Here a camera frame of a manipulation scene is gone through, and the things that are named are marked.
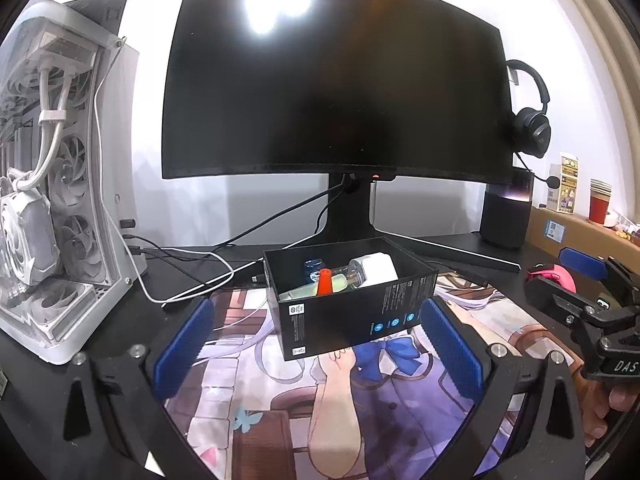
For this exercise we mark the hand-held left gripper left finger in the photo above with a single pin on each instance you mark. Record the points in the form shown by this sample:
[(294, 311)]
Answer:
[(182, 350)]

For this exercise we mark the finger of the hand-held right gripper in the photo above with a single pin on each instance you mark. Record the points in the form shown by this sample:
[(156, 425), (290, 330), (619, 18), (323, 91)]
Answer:
[(560, 302), (580, 262)]

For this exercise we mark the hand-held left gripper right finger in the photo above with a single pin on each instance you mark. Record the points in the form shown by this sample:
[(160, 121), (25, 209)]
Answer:
[(450, 355)]

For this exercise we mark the white charger adapter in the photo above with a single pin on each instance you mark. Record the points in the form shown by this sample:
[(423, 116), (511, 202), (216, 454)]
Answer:
[(380, 270)]

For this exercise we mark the black cardboard box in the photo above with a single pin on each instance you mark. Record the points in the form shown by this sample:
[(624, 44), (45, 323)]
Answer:
[(340, 320)]

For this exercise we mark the clear bottle with white cap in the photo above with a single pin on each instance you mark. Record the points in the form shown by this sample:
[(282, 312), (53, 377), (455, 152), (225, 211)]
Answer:
[(356, 267)]

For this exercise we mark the green labelled pack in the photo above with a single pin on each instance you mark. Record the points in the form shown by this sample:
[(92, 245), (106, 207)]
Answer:
[(300, 292)]

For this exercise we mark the glue bottle with orange cap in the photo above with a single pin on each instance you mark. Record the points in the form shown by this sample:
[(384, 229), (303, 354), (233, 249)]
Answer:
[(325, 282)]

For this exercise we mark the small blue plastic bottle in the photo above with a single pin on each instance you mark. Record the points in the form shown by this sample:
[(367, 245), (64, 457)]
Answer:
[(314, 270)]

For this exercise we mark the person's right hand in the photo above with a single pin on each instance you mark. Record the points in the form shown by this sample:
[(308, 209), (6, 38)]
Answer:
[(600, 410)]

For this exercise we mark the pink computer mouse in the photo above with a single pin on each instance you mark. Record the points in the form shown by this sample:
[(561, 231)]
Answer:
[(555, 274)]

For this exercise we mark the brown cardboard box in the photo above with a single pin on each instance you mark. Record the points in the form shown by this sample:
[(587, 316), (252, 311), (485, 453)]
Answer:
[(580, 232)]

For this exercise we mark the small white round object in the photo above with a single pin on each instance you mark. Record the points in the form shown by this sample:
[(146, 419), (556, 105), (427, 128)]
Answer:
[(610, 220)]

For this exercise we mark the red paper cup stack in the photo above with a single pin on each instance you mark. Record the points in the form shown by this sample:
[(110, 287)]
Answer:
[(600, 205)]

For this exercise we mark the yellow and white carton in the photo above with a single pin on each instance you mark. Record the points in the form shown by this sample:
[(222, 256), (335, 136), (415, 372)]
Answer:
[(562, 185)]

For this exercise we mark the black cylindrical speaker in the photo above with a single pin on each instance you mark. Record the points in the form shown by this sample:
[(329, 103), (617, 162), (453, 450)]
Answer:
[(500, 220)]

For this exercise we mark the printed desk mat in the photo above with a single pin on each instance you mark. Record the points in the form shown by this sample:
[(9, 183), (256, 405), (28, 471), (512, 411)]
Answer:
[(280, 385)]

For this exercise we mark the black headset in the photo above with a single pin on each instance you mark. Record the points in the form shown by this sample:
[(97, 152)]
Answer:
[(532, 130)]

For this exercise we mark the white computer case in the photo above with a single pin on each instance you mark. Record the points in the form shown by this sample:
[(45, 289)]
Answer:
[(50, 210)]

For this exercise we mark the beige curtain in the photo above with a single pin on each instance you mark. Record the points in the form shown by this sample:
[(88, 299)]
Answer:
[(600, 35)]

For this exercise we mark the black curved monitor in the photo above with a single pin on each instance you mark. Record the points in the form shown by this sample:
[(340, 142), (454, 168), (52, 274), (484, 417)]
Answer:
[(325, 85)]

